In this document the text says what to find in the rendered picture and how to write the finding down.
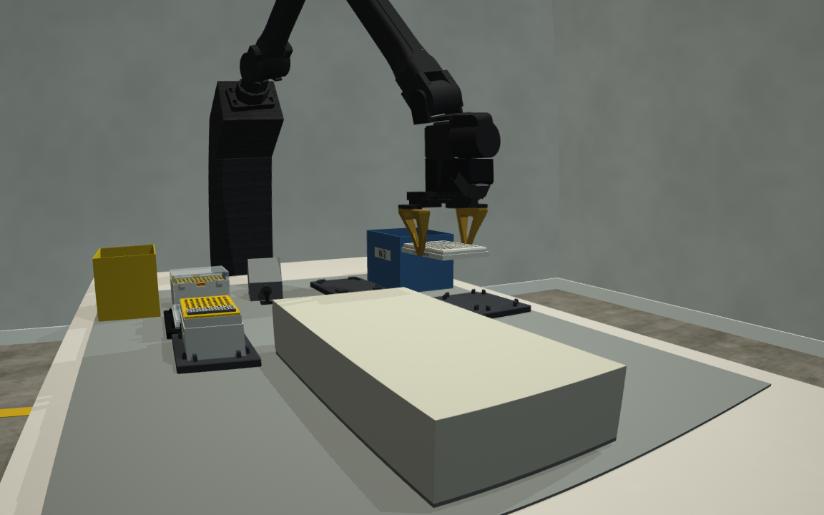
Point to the white assay plate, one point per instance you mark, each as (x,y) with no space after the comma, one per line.
(446,250)

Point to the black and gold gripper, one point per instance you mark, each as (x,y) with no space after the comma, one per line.
(453,200)

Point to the blue open-top bin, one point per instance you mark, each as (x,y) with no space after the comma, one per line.
(388,267)

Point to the large cream rectangular box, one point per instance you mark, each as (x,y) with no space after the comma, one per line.
(453,402)

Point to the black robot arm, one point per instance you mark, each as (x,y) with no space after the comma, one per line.
(466,135)

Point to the yellow bin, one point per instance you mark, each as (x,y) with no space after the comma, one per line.
(126,287)

